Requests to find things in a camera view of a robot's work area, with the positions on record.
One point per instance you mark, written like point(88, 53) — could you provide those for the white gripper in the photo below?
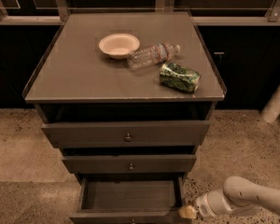
point(202, 205)

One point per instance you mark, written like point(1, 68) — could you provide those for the drawer with knob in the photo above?
point(133, 200)
point(129, 164)
point(126, 133)

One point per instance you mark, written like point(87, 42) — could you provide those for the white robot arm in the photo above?
point(237, 197)

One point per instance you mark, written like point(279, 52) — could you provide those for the dark wooden drawer cabinet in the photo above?
point(76, 82)

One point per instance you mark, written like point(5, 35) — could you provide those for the crushed green soda can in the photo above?
point(179, 77)

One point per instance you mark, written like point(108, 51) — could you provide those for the clear plastic water bottle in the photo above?
point(156, 54)

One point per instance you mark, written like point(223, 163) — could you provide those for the beige paper bowl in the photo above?
point(119, 46)

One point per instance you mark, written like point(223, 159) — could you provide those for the metal window frame rail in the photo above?
point(203, 12)

